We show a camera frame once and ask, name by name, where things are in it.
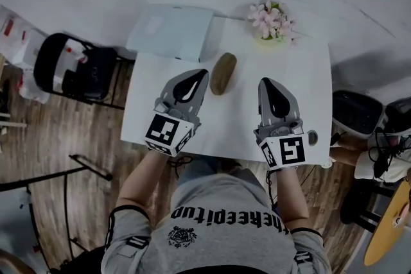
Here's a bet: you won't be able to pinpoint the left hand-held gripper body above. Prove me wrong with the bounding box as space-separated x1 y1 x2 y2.
143 98 202 157

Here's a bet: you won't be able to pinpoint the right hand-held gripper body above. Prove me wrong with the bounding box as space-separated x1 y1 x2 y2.
252 117 307 170

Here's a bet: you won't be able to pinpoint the brown oval object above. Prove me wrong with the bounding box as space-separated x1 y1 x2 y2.
209 52 238 96

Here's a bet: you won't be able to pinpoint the person's left forearm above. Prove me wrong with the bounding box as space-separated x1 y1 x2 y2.
115 149 171 228

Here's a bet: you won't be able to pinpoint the person's right forearm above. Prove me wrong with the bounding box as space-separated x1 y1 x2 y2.
274 166 311 232

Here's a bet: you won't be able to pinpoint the person's blue jeans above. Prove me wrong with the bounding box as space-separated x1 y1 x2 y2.
178 155 267 190

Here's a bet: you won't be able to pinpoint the white flat box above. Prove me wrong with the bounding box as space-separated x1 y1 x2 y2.
125 3 215 64

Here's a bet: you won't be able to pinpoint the pink flowers in pot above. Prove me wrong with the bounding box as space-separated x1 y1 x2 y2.
246 0 301 46

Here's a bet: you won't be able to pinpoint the black folding chair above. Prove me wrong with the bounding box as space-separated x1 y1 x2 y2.
33 32 128 110

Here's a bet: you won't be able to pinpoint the person's grey shirt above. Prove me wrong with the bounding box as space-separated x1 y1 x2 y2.
101 168 333 274

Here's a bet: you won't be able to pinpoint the black metal stand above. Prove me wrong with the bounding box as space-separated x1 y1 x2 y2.
0 153 113 270

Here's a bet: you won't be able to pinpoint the round yellow table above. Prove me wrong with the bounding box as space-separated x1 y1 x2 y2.
363 181 411 267

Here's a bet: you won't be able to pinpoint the white plastic bag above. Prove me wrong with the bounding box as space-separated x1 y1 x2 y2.
0 4 51 104

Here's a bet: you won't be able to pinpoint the black cable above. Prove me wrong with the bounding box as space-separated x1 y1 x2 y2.
166 155 193 178

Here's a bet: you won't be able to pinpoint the white cloth with black cables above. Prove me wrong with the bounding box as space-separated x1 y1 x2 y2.
354 133 411 184

